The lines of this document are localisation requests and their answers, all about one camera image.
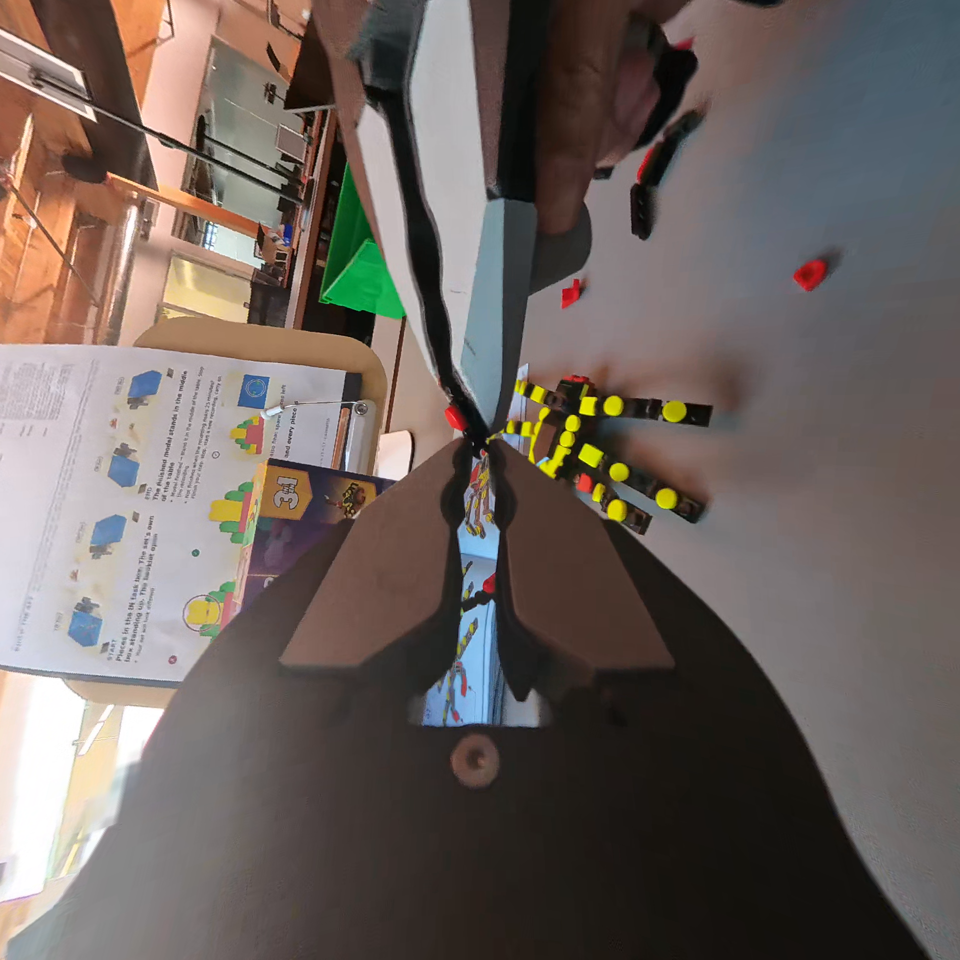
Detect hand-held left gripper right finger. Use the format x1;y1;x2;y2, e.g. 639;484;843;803
491;442;677;703

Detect black yellow lego spider model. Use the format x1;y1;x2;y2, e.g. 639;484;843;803
506;372;715;537

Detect lego instruction booklet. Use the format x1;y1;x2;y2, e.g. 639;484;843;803
421;447;529;727

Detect metal clipboard clip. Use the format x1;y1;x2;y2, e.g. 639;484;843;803
260;398;377;475

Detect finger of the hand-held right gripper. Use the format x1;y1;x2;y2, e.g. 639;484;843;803
411;0;543;429
311;0;472;422

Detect printed task instruction sheet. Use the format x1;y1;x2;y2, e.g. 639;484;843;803
0;343;347;686

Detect wooden clipboard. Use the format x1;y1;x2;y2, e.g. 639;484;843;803
61;316;389;709

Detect green plastic bin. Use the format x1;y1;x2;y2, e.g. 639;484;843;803
317;163;408;324

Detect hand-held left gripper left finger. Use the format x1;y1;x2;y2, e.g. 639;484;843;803
279;441;472;671

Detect person's right hand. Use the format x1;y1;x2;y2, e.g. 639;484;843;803
538;0;677;235

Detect black red curved lego piece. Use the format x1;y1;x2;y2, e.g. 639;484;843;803
635;110;706;187

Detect purple lego set box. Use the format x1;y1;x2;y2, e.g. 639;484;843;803
239;459;400;619

